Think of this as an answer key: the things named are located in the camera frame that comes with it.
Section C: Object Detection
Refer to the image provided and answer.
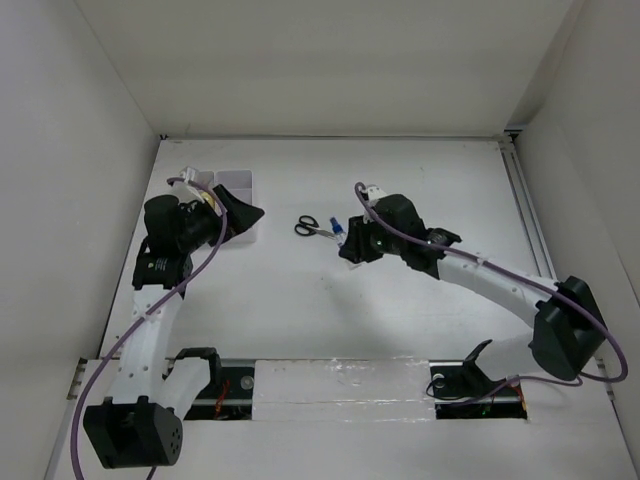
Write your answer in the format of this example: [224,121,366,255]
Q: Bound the aluminium rail right side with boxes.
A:
[496,130,556,278]

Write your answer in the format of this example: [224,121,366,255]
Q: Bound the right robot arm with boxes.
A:
[339,183,609,394]

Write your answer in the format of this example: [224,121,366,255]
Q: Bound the clear blue-capped glue bottle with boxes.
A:
[330,216,359,271]

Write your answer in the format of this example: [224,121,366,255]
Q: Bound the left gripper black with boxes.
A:
[177,185,262,253]

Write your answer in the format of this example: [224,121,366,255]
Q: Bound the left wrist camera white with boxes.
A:
[170,167,214,203]

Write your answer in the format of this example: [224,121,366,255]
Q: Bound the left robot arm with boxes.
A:
[71,178,264,472]

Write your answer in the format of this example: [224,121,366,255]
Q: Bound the yellow highlighter body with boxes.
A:
[200,192,220,211]

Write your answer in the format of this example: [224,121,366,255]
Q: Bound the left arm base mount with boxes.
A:
[185,359,256,421]

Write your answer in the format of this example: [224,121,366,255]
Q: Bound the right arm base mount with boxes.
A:
[425,340,528,420]

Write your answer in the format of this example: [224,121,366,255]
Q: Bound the black-handled scissors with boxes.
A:
[294,215,334,239]

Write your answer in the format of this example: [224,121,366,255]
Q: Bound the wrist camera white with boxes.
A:
[170,167,214,203]
[360,184,387,207]

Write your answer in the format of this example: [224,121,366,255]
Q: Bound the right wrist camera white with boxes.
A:
[360,184,387,207]

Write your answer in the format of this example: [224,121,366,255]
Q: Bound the white six-compartment organizer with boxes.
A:
[197,169,257,246]

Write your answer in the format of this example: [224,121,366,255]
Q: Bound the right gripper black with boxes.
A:
[339,211,406,264]

